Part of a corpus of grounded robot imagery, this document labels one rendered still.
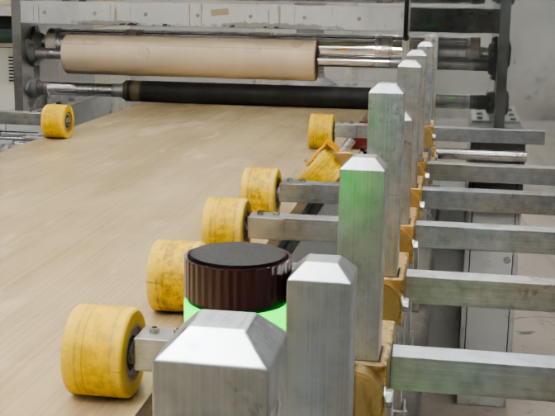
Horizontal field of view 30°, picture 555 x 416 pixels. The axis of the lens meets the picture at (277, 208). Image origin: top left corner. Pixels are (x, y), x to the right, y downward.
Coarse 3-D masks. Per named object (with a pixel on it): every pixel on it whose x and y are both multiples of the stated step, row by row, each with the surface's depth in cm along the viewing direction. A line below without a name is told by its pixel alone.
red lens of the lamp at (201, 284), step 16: (288, 256) 57; (192, 272) 56; (208, 272) 55; (224, 272) 55; (240, 272) 55; (256, 272) 55; (272, 272) 55; (288, 272) 57; (192, 288) 56; (208, 288) 55; (224, 288) 55; (240, 288) 55; (256, 288) 55; (272, 288) 55; (208, 304) 55; (224, 304) 55; (240, 304) 55; (256, 304) 55; (272, 304) 56
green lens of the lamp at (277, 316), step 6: (186, 300) 57; (186, 306) 57; (192, 306) 56; (282, 306) 57; (186, 312) 57; (192, 312) 56; (264, 312) 56; (270, 312) 56; (276, 312) 56; (282, 312) 56; (186, 318) 57; (270, 318) 56; (276, 318) 56; (282, 318) 56; (276, 324) 56; (282, 324) 57
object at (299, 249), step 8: (312, 208) 206; (320, 208) 219; (328, 208) 233; (336, 208) 250; (288, 240) 179; (288, 248) 177; (296, 248) 187; (304, 248) 197; (312, 248) 209; (320, 248) 223; (328, 248) 237; (336, 248) 255; (296, 256) 188; (304, 256) 197
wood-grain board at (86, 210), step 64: (128, 128) 266; (192, 128) 268; (256, 128) 270; (0, 192) 181; (64, 192) 182; (128, 192) 183; (192, 192) 184; (0, 256) 139; (64, 256) 139; (128, 256) 140; (0, 320) 112; (64, 320) 113; (0, 384) 94
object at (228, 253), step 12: (192, 252) 57; (204, 252) 57; (216, 252) 58; (228, 252) 58; (240, 252) 58; (252, 252) 58; (264, 252) 58; (276, 252) 58; (204, 264) 55; (216, 264) 55; (228, 264) 55; (240, 264) 55; (252, 264) 55; (264, 264) 55; (276, 264) 56
